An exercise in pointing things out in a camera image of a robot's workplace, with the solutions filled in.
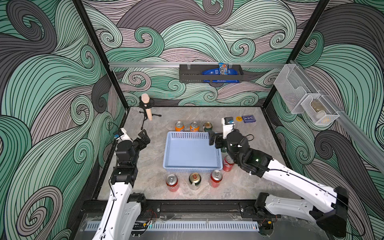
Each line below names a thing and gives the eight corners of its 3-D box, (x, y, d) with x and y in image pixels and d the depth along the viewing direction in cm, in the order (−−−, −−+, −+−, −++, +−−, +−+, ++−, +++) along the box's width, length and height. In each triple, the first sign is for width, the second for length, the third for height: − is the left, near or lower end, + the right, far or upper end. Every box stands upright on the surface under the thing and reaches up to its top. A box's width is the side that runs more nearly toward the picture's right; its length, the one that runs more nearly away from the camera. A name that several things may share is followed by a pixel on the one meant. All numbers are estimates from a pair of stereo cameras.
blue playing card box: (244, 123, 113) (245, 121, 111) (241, 117, 116) (242, 115, 114) (255, 122, 113) (256, 119, 111) (252, 116, 117) (253, 114, 115)
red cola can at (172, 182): (167, 191, 81) (165, 185, 72) (168, 180, 84) (166, 173, 76) (178, 191, 81) (177, 185, 72) (178, 180, 84) (177, 173, 76)
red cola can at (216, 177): (209, 187, 83) (212, 180, 73) (208, 177, 86) (211, 169, 77) (219, 187, 83) (223, 180, 73) (218, 177, 86) (221, 169, 77)
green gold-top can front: (189, 189, 81) (189, 183, 73) (189, 178, 84) (189, 172, 76) (200, 189, 81) (201, 183, 73) (199, 178, 84) (200, 172, 76)
